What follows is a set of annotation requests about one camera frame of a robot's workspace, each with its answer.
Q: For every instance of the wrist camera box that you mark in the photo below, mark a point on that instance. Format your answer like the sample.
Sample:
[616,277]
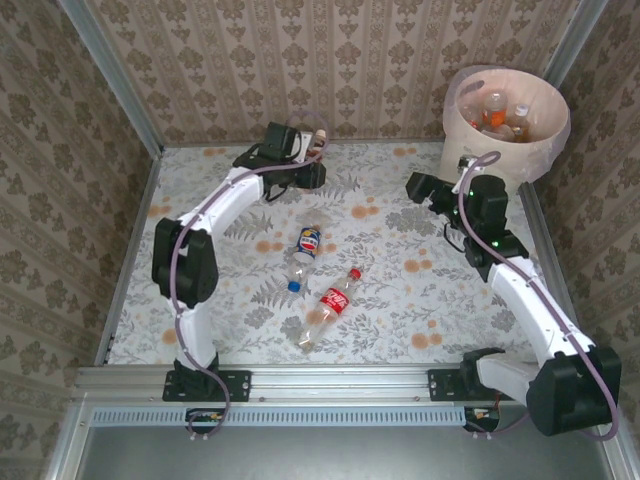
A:
[303,147]
[465,162]

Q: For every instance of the aluminium frame post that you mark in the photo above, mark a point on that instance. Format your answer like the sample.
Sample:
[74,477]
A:
[575,35]
[110,75]

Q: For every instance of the red orange label tea bottle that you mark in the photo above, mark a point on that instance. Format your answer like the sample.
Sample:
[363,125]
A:
[521,112]

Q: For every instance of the floral table cover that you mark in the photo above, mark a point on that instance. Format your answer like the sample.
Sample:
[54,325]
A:
[400,300]

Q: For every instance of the grey metal panel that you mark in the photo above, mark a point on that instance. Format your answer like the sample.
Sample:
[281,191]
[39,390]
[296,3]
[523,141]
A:
[325,455]

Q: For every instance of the Pepsi bottle blue cap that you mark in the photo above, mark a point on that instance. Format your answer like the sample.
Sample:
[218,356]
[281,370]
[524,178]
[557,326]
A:
[307,245]

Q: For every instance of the orange label beige cap bottle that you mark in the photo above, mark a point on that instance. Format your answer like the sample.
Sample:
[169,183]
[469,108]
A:
[495,116]

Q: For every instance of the white plastic bucket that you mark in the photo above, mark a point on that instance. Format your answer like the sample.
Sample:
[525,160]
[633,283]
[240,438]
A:
[542,160]

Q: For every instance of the aluminium side rail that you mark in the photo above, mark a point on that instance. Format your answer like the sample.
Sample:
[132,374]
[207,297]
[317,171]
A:
[550,250]
[137,225]

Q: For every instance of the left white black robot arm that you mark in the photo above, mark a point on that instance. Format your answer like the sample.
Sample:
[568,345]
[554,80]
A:
[185,270]

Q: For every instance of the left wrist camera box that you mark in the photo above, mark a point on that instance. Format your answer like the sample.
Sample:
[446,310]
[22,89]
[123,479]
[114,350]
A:
[303,147]

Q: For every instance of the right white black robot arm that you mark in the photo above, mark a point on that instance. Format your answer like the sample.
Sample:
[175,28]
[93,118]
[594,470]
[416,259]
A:
[570,395]

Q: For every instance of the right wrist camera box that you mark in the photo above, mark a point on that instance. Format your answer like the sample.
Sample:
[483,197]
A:
[465,162]

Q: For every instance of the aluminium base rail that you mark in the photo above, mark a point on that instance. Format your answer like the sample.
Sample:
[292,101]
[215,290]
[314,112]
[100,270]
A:
[340,382]

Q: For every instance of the red label cola bottle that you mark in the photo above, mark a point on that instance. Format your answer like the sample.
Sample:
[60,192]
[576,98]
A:
[334,300]

